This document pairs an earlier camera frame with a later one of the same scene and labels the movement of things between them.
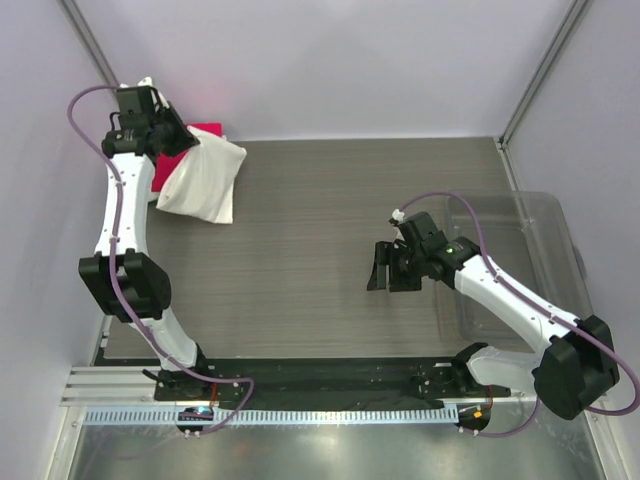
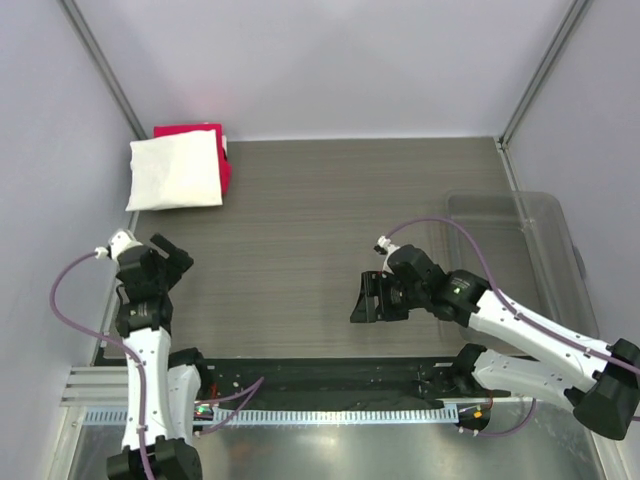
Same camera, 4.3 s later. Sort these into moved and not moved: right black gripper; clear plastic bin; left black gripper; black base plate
Moved: right black gripper; left black gripper
Not moved: clear plastic bin; black base plate
